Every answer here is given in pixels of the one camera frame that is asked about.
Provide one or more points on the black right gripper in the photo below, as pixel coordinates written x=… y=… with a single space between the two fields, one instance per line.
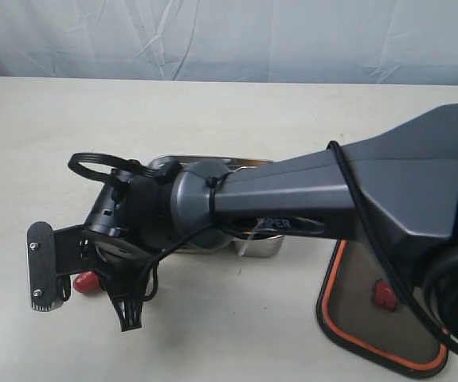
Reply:
x=116 y=261

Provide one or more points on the red toy sausage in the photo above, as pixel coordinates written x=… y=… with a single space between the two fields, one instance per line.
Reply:
x=86 y=283

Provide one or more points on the dark transparent lunch box lid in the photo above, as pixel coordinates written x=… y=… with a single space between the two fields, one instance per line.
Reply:
x=358 y=311

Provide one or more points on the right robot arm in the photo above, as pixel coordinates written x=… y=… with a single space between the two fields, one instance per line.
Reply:
x=396 y=193

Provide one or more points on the steel two-compartment lunch box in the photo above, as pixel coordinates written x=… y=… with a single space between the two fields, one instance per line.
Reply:
x=252 y=242

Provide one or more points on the light blue backdrop cloth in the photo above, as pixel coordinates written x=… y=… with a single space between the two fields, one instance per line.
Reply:
x=362 y=42

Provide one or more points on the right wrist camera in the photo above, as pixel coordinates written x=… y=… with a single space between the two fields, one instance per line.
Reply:
x=45 y=289

